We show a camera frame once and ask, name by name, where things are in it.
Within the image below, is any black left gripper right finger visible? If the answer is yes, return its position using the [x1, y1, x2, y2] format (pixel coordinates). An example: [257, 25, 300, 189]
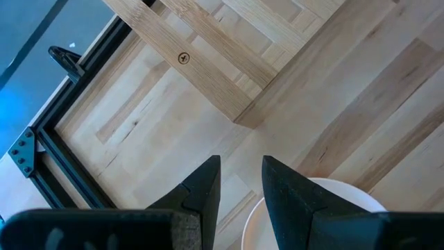
[262, 154, 444, 250]

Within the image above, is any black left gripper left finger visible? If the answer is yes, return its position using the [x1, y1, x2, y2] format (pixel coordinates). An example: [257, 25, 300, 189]
[0, 154, 222, 250]

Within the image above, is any cream plate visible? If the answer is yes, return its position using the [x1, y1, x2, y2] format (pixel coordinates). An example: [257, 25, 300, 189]
[241, 177, 388, 250]

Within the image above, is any wooden slatted shelf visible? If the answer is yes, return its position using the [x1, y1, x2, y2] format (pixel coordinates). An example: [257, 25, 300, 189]
[101, 0, 348, 131]

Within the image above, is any black table frame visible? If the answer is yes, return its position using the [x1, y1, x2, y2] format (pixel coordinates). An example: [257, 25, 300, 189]
[28, 0, 157, 210]

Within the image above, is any black corner bracket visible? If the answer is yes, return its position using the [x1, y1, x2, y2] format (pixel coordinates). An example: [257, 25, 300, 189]
[7, 126, 37, 178]

